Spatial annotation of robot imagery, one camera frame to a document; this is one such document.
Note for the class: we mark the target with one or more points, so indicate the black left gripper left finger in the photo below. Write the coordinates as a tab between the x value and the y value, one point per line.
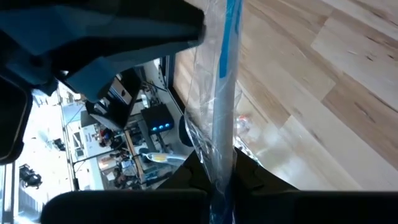
124	208

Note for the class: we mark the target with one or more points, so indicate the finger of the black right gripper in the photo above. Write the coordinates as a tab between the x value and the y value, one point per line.
93	28

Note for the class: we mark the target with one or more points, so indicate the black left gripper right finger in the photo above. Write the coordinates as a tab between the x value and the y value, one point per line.
311	208

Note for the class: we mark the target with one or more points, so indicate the blue toothbrush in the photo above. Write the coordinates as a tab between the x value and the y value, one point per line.
224	124

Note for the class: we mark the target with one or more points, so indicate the black device with blue lights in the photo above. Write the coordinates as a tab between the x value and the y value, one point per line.
157	118

